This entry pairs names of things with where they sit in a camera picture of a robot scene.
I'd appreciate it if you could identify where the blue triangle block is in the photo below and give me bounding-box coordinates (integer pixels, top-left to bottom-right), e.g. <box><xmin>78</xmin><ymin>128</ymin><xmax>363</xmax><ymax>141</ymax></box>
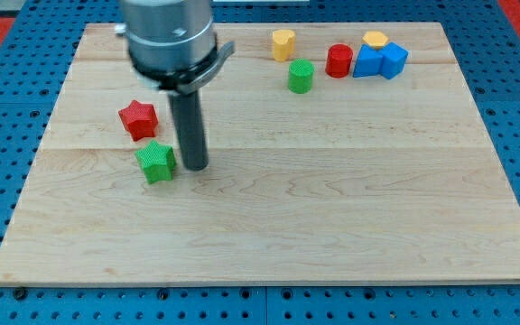
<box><xmin>353</xmin><ymin>44</ymin><xmax>383</xmax><ymax>78</ymax></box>

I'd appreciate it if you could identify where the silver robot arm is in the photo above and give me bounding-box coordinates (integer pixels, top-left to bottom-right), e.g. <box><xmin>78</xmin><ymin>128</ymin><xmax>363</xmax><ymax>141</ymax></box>
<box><xmin>119</xmin><ymin>0</ymin><xmax>236</xmax><ymax>171</ymax></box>

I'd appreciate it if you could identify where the blue cube block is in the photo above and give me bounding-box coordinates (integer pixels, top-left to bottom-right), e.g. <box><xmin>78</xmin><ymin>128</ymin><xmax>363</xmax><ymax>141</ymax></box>
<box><xmin>379</xmin><ymin>42</ymin><xmax>409</xmax><ymax>79</ymax></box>

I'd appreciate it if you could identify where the red cylinder block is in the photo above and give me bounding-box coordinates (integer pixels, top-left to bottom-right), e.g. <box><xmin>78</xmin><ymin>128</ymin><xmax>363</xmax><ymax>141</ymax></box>
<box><xmin>325</xmin><ymin>43</ymin><xmax>353</xmax><ymax>79</ymax></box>

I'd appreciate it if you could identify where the yellow hexagon block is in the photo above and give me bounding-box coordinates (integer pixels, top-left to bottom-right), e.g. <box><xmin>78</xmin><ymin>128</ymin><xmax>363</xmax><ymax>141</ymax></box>
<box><xmin>362</xmin><ymin>31</ymin><xmax>389</xmax><ymax>50</ymax></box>

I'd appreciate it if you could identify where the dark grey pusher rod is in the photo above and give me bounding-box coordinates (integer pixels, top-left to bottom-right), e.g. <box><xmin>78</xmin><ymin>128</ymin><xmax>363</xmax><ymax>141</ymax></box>
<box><xmin>168</xmin><ymin>91</ymin><xmax>209</xmax><ymax>172</ymax></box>

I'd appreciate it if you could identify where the green star block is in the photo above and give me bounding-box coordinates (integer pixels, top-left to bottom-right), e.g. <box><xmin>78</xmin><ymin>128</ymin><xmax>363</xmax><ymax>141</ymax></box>
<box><xmin>135</xmin><ymin>140</ymin><xmax>176</xmax><ymax>184</ymax></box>

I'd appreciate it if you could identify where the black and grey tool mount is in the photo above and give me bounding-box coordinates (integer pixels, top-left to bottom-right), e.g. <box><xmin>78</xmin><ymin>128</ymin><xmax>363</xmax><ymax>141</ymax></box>
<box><xmin>128</xmin><ymin>41</ymin><xmax>236</xmax><ymax>95</ymax></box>

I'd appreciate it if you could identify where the green cylinder block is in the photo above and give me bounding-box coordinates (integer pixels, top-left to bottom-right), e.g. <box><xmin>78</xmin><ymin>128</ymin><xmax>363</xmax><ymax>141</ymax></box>
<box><xmin>287</xmin><ymin>59</ymin><xmax>314</xmax><ymax>94</ymax></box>

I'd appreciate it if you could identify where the red star block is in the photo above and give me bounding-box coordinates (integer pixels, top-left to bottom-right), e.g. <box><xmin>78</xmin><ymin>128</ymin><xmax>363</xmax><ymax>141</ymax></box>
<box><xmin>118</xmin><ymin>100</ymin><xmax>159</xmax><ymax>142</ymax></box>

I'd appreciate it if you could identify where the yellow heart block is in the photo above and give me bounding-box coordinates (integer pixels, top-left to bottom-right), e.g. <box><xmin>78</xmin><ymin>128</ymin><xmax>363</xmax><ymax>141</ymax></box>
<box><xmin>272</xmin><ymin>29</ymin><xmax>296</xmax><ymax>62</ymax></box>

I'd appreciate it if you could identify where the wooden board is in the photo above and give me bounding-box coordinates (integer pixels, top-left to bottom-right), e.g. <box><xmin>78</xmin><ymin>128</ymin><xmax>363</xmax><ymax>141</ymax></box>
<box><xmin>0</xmin><ymin>23</ymin><xmax>520</xmax><ymax>288</ymax></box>

